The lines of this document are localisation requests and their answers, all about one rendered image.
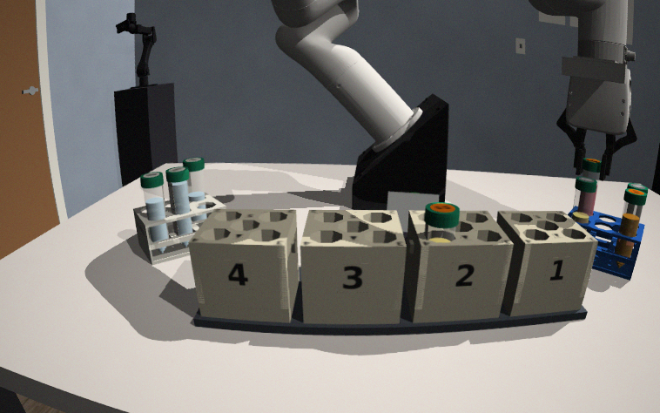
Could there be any conical tube with pink liquid and green cap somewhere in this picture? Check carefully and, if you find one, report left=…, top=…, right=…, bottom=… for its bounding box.
left=582, top=158, right=602, bottom=216

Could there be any blue tube rack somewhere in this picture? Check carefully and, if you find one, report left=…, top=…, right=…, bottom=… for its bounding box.
left=576, top=211, right=645, bottom=281

